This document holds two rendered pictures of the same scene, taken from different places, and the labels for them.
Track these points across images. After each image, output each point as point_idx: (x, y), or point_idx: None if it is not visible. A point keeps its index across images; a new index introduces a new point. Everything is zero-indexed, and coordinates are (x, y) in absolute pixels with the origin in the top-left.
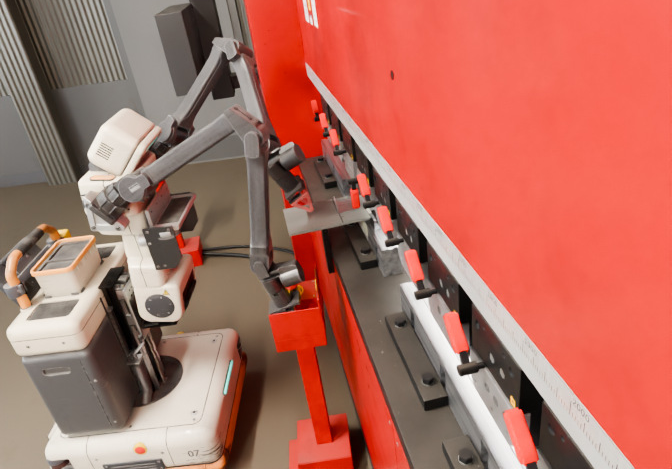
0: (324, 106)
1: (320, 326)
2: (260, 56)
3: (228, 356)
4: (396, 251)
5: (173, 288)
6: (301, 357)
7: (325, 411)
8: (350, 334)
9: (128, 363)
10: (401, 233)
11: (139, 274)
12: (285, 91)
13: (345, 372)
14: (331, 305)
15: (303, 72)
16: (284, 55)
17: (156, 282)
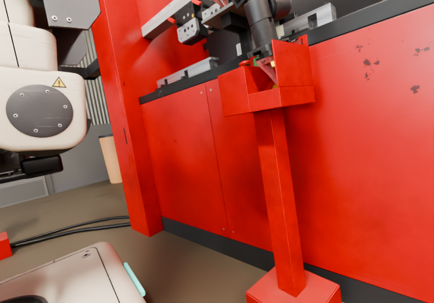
0: (184, 12)
1: (310, 73)
2: (109, 11)
3: (118, 260)
4: (334, 10)
5: (75, 76)
6: (277, 145)
7: (298, 232)
8: (312, 107)
9: None
10: None
11: (4, 36)
12: (128, 42)
13: (235, 245)
14: (208, 181)
15: (140, 33)
16: (126, 17)
17: (41, 59)
